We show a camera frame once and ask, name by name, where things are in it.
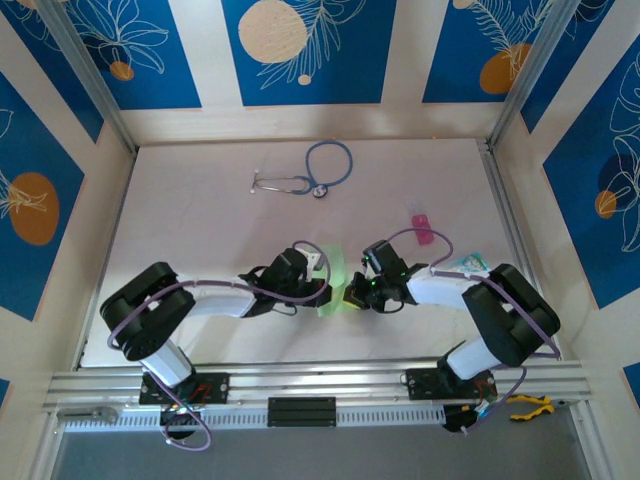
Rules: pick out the light green paper sheet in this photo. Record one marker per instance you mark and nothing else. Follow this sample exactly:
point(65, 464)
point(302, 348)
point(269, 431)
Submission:
point(336, 260)

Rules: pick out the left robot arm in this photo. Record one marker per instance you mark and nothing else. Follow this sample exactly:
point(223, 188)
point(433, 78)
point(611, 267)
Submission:
point(150, 310)

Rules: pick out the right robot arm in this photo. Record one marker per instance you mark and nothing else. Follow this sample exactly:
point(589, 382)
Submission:
point(510, 315)

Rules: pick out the pink plastic case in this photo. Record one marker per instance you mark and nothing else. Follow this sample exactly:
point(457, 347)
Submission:
point(422, 230)

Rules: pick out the blue wet wipe packet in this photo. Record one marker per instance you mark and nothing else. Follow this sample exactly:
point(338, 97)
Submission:
point(470, 262)

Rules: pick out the blue stethoscope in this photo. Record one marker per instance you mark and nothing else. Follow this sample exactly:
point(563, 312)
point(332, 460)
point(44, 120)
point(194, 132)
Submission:
point(320, 190)

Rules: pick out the small circuit board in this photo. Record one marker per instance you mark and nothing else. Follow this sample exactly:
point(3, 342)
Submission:
point(181, 409)
point(484, 410)

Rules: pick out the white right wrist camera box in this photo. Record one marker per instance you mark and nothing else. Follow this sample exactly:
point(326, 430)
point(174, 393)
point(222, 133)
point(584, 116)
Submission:
point(368, 270)

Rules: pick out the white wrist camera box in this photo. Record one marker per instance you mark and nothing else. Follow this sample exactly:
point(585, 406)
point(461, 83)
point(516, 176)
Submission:
point(368, 270)
point(312, 260)

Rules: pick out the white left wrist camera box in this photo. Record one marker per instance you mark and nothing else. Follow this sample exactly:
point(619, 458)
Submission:
point(312, 260)

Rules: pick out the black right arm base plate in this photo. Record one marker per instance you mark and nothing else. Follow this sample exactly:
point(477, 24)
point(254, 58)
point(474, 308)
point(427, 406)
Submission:
point(420, 385)

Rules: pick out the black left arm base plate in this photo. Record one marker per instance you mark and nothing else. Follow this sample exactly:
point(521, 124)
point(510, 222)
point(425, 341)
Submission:
point(217, 387)

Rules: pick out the black block on rail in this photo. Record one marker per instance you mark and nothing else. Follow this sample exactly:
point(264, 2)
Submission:
point(301, 412)

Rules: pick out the aluminium table side rail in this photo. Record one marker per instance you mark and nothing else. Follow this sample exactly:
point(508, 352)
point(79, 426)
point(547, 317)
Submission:
point(500, 190)

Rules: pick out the aluminium frame post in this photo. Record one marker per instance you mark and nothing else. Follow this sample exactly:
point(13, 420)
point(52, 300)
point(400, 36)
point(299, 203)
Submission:
point(530, 65)
point(85, 65)

